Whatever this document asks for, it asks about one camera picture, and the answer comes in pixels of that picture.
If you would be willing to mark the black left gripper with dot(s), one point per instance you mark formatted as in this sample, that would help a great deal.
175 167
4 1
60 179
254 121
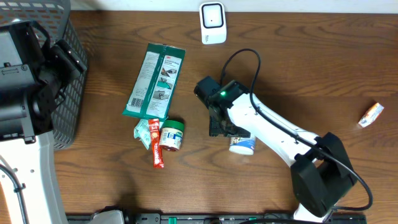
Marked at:
68 61

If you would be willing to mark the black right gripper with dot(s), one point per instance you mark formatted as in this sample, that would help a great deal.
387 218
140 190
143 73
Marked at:
214 129

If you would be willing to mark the white blue-label tub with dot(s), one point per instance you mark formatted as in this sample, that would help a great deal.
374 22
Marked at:
243 146

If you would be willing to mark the green-lid jar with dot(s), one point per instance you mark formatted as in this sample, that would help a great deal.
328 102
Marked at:
171 135

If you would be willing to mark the red stick sachet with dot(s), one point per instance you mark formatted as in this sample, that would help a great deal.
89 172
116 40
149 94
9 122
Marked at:
154 129

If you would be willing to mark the green 3M package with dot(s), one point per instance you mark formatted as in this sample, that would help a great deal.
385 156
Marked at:
154 88

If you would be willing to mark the light green crinkled pouch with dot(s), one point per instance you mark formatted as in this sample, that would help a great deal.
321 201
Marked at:
142 133

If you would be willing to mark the orange snack packet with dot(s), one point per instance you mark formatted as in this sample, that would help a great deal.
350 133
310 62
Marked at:
371 115

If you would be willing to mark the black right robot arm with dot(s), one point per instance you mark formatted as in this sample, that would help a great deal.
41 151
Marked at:
320 168

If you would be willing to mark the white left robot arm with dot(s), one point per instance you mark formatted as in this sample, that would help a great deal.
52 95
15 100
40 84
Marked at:
28 100

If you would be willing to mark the white barcode scanner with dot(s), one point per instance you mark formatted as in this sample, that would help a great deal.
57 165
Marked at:
213 23

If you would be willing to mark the grey plastic mesh basket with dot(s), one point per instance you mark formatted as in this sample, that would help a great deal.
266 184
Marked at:
54 17

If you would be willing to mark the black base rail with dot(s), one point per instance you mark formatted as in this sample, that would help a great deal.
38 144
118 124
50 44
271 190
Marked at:
147 218

